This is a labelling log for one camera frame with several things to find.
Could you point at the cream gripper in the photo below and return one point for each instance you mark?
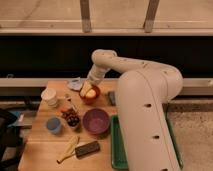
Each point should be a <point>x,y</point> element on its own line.
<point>85,89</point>

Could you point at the yellow-red apple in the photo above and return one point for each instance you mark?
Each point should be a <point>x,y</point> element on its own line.
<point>91,94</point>

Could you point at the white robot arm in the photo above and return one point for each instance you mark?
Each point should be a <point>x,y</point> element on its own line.
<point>142,90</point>

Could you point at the green plastic tray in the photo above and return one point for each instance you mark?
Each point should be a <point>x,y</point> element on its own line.
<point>118,155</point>

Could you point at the crumpled white-blue wrapper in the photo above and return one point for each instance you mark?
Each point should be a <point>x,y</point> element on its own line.
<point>75,84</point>

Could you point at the orange bowl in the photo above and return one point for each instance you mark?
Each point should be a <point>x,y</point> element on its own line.
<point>91,100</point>

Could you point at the small spoon with red tip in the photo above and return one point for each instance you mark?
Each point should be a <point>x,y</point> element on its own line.
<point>67,104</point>

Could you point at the blue sponge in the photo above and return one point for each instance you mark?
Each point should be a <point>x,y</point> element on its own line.
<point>111,96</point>

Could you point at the purple bowl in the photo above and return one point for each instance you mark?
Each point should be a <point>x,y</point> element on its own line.
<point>96,121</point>

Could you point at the bowl of dark grapes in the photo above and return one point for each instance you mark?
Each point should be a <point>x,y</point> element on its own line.
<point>71,117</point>

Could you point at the white paper cup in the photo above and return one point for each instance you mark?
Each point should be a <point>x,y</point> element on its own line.
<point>49,95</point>

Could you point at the blue cup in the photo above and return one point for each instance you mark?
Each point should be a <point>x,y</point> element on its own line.
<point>53,125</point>

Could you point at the yellow banana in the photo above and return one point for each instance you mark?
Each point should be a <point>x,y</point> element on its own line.
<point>72,143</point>

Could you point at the dark grey sponge block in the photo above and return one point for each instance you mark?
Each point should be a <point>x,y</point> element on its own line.
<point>87,149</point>

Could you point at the black chair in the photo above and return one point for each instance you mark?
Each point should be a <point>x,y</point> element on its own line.
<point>9,137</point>

